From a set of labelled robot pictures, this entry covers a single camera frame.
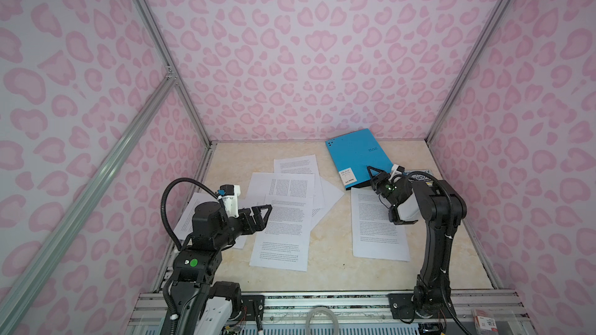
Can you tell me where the clear plastic tube loop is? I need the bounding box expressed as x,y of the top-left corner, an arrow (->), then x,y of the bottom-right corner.
304,306 -> 341,335

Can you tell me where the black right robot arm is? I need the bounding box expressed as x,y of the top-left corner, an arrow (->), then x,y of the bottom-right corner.
367,166 -> 470,334

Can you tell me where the aluminium frame post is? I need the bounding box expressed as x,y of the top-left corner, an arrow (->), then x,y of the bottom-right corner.
425,0 -> 515,146
131,0 -> 213,149

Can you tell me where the blank white paper sheet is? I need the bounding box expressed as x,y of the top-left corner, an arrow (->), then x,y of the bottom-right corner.
310,178 -> 345,230

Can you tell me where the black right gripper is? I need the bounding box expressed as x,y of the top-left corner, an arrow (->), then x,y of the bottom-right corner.
367,167 -> 400,209

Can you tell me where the right aluminium frame post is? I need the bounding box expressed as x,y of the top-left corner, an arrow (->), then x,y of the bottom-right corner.
425,0 -> 515,146

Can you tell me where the left aluminium frame post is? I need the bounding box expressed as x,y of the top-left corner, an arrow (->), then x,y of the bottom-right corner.
131,0 -> 213,149

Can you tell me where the diagonal aluminium frame bar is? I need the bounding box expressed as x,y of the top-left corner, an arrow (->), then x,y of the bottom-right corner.
1,77 -> 175,334

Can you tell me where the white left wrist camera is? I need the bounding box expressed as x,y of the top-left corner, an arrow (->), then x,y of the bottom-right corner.
217,185 -> 242,218

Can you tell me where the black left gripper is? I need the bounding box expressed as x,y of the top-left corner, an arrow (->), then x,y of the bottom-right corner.
213,202 -> 271,251

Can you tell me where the treehouse storey book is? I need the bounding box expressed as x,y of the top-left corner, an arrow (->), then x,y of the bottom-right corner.
403,170 -> 434,181

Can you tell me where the printed paper sheet back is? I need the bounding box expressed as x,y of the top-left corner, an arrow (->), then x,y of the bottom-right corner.
274,154 -> 324,209

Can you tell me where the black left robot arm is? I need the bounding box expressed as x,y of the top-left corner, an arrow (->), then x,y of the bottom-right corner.
160,178 -> 273,334

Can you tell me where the red white label packet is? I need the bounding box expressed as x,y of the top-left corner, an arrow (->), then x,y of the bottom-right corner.
472,309 -> 499,335

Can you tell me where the teal folder with black inside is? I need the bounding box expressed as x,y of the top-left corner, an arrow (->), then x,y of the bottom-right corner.
325,129 -> 393,190

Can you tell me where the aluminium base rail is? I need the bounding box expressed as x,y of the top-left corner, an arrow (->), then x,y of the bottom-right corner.
124,288 -> 536,335

